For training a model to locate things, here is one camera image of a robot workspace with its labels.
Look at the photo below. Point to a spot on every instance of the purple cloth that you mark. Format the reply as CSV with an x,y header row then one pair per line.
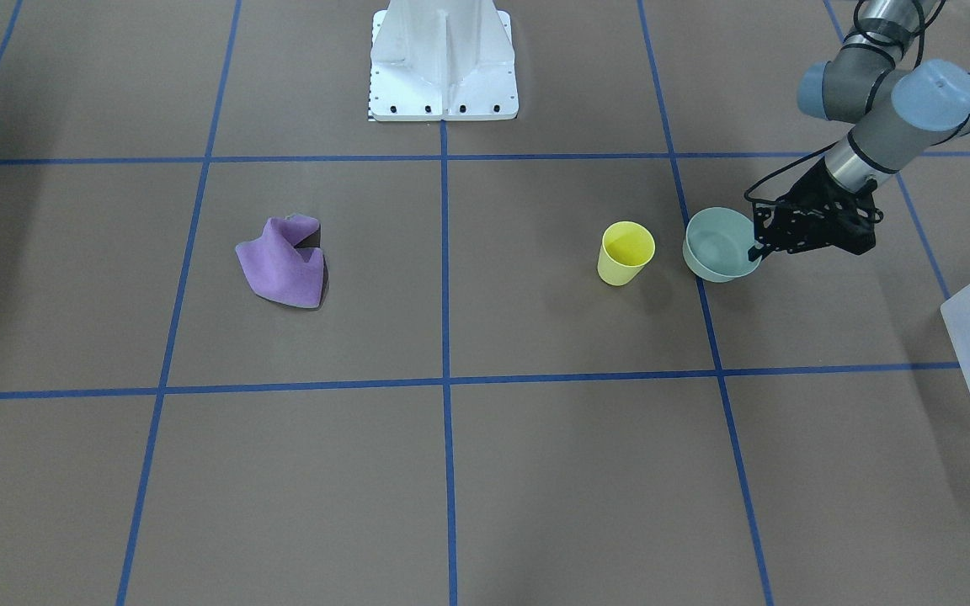
x,y
278,268

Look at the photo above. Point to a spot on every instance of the yellow plastic cup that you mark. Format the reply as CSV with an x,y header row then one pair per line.
x,y
625,248

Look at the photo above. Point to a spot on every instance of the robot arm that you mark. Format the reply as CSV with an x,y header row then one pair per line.
x,y
898,104

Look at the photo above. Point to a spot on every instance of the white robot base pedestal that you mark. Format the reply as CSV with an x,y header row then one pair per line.
x,y
442,60

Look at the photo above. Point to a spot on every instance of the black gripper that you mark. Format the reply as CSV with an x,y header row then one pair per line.
x,y
812,196

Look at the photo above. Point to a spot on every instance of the light green bowl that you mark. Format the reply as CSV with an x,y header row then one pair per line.
x,y
717,244

